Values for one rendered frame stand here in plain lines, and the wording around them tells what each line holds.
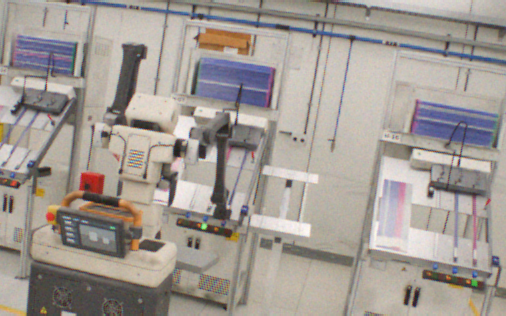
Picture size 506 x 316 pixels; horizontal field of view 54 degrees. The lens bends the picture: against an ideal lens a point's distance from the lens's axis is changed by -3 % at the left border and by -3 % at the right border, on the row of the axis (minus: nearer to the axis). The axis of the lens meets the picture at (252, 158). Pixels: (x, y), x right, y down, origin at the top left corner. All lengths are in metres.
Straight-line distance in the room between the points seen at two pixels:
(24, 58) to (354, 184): 3.04
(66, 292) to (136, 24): 3.66
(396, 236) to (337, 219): 1.95
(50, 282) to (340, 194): 3.31
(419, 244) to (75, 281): 1.90
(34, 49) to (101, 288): 2.40
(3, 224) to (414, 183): 2.93
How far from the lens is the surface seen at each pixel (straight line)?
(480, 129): 3.45
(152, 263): 1.98
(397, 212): 3.17
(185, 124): 3.53
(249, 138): 3.31
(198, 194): 3.18
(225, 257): 3.46
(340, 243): 5.03
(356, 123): 4.87
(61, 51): 3.97
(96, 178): 3.47
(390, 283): 3.40
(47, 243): 2.13
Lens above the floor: 1.47
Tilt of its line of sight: 7 degrees down
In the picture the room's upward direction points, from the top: 9 degrees clockwise
